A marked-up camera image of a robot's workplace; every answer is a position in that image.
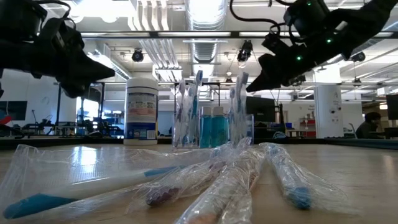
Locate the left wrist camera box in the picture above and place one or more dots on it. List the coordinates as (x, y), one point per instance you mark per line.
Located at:
(62, 34)

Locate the black background rig frame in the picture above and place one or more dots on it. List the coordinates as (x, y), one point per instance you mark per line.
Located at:
(211, 83)
(58, 107)

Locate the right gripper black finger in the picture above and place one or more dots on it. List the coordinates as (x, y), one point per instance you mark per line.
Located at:
(267, 77)

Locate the person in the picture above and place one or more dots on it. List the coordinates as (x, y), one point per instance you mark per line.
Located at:
(368, 126)

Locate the black overhead light bar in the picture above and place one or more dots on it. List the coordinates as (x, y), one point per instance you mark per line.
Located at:
(234, 34)

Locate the dark wall screen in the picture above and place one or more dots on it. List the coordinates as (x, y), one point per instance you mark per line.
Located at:
(14, 110)

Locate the red storage shelf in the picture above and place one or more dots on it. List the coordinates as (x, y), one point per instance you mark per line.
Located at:
(308, 126)

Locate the white wipes canister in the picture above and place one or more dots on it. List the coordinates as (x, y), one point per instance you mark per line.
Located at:
(141, 109)

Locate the plastic-wrapped orange toothbrush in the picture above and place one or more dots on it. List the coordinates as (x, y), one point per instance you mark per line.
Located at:
(217, 199)

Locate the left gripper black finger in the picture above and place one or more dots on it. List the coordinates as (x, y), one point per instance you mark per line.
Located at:
(93, 73)

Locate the black desktop monitor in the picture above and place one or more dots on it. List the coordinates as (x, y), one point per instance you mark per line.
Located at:
(392, 107)
(264, 109)

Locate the black ceiling camera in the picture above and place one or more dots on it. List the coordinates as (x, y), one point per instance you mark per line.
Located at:
(299, 81)
(359, 56)
(137, 55)
(245, 51)

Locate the black aluminium rig frame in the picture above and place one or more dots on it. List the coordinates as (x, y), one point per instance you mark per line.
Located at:
(62, 141)

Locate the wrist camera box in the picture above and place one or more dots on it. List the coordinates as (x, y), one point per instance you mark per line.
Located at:
(273, 43)
(62, 34)

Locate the white round column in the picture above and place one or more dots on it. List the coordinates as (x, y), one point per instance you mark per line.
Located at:
(328, 105)

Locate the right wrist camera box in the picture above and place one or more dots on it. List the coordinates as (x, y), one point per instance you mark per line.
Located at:
(273, 43)

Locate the clear acrylic organizer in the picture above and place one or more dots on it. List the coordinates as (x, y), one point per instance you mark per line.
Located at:
(228, 137)

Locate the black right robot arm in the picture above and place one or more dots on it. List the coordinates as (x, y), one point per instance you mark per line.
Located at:
(357, 25)

